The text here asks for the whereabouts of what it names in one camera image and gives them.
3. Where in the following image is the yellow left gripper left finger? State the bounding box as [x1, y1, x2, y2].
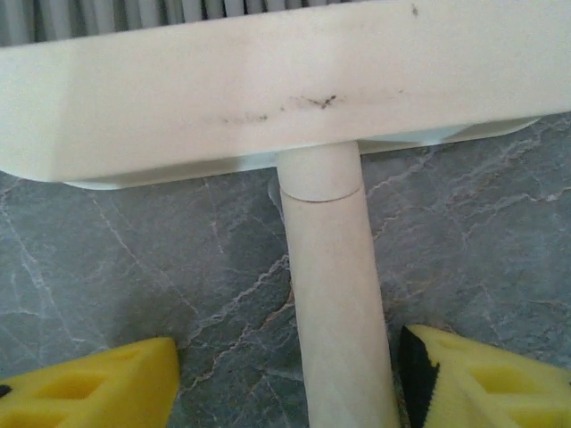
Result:
[0, 336, 180, 428]

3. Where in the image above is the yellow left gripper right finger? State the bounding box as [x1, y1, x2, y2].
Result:
[398, 324, 571, 428]

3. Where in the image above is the cream hand brush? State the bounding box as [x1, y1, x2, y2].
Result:
[0, 0, 571, 428]

